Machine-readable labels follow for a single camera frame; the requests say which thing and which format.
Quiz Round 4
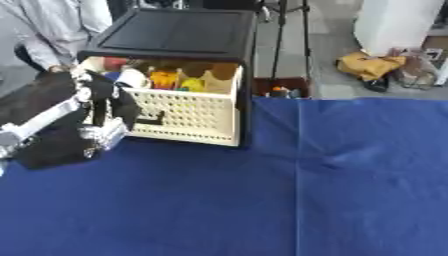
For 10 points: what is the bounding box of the pale pierced drawer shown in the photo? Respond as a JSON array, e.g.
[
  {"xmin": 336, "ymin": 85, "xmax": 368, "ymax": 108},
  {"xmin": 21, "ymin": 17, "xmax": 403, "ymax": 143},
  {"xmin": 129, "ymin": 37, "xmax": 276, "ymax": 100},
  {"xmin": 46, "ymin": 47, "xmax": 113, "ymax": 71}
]
[{"xmin": 78, "ymin": 56, "xmax": 245, "ymax": 148}]

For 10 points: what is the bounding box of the black object on floor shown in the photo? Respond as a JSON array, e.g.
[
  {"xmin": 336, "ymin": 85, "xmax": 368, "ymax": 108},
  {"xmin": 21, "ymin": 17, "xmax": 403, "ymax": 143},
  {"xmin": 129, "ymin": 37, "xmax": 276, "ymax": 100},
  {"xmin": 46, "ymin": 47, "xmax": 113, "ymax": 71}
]
[{"xmin": 360, "ymin": 76, "xmax": 392, "ymax": 94}]

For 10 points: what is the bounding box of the brown box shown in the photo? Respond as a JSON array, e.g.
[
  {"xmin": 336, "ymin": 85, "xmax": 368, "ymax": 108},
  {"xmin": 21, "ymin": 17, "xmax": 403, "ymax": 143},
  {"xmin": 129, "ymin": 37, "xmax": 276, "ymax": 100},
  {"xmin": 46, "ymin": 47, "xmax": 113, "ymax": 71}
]
[{"xmin": 252, "ymin": 76, "xmax": 312, "ymax": 100}]

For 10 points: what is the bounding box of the white appliance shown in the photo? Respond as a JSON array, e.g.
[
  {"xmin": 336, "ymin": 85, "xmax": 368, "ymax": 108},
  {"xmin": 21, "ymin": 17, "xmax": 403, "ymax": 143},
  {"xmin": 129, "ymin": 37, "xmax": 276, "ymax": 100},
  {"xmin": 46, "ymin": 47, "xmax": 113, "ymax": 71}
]
[{"xmin": 351, "ymin": 0, "xmax": 447, "ymax": 57}]

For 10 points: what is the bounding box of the white round object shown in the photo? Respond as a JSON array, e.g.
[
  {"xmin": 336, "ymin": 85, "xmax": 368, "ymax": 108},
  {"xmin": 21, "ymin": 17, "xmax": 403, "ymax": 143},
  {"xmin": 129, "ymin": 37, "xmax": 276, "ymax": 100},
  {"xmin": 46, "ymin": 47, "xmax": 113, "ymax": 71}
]
[{"xmin": 113, "ymin": 67, "xmax": 153, "ymax": 90}]

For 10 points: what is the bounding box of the black tripod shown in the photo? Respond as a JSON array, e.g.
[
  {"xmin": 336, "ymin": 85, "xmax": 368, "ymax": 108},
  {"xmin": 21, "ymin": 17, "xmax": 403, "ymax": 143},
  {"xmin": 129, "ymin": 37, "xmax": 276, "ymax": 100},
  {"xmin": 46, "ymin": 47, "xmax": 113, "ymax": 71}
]
[{"xmin": 255, "ymin": 0, "xmax": 315, "ymax": 82}]

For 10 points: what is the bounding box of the yellow toy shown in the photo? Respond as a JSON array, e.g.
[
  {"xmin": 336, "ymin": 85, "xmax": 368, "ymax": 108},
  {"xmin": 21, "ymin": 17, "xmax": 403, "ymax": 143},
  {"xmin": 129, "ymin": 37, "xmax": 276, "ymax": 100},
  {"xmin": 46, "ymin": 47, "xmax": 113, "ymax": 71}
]
[{"xmin": 178, "ymin": 77, "xmax": 209, "ymax": 93}]

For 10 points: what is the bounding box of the person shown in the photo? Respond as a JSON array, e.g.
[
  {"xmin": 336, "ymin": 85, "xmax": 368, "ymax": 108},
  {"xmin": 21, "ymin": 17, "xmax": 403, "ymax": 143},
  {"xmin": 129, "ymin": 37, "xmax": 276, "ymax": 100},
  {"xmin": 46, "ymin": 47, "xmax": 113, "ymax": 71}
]
[{"xmin": 0, "ymin": 0, "xmax": 116, "ymax": 74}]

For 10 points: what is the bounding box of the yellow bag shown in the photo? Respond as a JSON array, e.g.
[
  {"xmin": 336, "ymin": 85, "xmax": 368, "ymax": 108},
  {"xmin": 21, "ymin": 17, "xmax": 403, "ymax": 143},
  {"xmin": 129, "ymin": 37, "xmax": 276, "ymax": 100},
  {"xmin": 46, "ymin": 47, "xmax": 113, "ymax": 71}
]
[{"xmin": 334, "ymin": 50, "xmax": 408, "ymax": 82}]

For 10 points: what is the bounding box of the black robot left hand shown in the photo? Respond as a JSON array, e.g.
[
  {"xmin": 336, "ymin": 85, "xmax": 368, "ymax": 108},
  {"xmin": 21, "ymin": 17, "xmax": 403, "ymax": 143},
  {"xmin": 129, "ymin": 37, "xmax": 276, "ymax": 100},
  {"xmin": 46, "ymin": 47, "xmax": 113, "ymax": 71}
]
[{"xmin": 68, "ymin": 68, "xmax": 144, "ymax": 133}]

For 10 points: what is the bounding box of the orange toy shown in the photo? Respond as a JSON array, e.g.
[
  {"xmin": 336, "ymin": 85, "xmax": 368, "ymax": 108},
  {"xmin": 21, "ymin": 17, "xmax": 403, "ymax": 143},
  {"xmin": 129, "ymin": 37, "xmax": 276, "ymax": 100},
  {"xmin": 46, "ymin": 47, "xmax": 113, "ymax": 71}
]
[{"xmin": 148, "ymin": 69, "xmax": 181, "ymax": 91}]

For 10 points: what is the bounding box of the black cabinet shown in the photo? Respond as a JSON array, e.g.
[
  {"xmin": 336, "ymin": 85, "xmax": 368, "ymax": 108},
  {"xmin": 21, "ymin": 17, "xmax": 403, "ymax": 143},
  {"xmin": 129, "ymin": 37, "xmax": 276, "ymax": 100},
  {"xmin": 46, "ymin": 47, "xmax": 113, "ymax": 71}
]
[{"xmin": 77, "ymin": 7, "xmax": 259, "ymax": 150}]

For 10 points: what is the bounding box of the clear plastic bag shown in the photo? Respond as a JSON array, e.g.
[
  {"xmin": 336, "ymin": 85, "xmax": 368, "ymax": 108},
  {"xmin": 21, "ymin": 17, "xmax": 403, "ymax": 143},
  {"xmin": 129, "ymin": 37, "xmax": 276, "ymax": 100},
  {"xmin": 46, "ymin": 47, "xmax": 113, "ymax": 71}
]
[{"xmin": 388, "ymin": 47, "xmax": 441, "ymax": 90}]

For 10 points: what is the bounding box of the red object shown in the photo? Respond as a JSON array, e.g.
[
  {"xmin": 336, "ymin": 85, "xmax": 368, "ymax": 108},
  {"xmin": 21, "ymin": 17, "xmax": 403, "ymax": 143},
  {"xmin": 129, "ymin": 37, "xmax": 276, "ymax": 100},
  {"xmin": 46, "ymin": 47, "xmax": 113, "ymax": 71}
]
[{"xmin": 101, "ymin": 56, "xmax": 132, "ymax": 70}]

